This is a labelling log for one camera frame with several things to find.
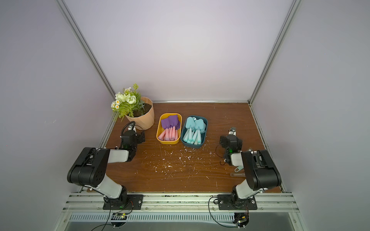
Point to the yellow storage box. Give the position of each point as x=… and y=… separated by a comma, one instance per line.
x=160, y=129

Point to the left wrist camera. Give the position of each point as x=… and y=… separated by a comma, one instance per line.
x=129, y=127

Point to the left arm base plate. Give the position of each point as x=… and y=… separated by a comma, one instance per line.
x=126, y=202

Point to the green plant with white flowers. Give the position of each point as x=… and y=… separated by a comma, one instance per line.
x=128, y=102

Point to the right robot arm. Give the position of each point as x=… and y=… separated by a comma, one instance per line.
x=260, y=171

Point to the dark teal storage box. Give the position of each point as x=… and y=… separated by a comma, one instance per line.
x=203, y=136

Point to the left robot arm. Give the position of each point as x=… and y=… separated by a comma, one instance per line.
x=89, y=170

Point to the beige flower pot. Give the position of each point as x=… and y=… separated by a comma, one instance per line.
x=147, y=120

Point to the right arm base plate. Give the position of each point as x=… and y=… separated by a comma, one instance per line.
x=232, y=202

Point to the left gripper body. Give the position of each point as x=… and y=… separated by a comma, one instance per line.
x=138, y=139

